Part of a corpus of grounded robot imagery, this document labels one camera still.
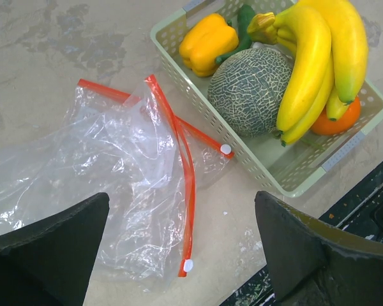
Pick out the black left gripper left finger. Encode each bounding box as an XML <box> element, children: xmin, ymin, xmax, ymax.
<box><xmin>0</xmin><ymin>193</ymin><xmax>109</xmax><ymax>305</ymax></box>

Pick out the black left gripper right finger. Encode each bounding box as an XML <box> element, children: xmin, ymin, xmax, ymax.
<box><xmin>255</xmin><ymin>191</ymin><xmax>383</xmax><ymax>305</ymax></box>

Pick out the clear zip bag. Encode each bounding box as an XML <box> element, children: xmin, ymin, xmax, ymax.
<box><xmin>70</xmin><ymin>76</ymin><xmax>234</xmax><ymax>188</ymax></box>
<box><xmin>0</xmin><ymin>76</ymin><xmax>196</xmax><ymax>292</ymax></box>

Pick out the yellow banana bunch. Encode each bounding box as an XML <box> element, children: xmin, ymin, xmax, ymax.
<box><xmin>247</xmin><ymin>1</ymin><xmax>368</xmax><ymax>146</ymax></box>

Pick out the yellow bell pepper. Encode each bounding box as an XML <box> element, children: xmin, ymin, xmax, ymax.
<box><xmin>179</xmin><ymin>13</ymin><xmax>239</xmax><ymax>77</ymax></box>

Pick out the green cucumber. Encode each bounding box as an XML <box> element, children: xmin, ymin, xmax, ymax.
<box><xmin>215</xmin><ymin>4</ymin><xmax>255</xmax><ymax>65</ymax></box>

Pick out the pale green plastic basket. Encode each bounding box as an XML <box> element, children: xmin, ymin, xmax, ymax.
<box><xmin>151</xmin><ymin>1</ymin><xmax>383</xmax><ymax>198</ymax></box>

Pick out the orange fruit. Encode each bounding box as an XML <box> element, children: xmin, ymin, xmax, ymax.
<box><xmin>310</xmin><ymin>97</ymin><xmax>361</xmax><ymax>136</ymax></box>

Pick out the netted green melon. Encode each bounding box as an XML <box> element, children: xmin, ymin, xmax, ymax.
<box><xmin>207</xmin><ymin>48</ymin><xmax>292</xmax><ymax>138</ymax></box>

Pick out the black table edge rail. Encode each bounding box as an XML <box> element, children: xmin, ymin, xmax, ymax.
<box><xmin>222</xmin><ymin>162</ymin><xmax>383</xmax><ymax>305</ymax></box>

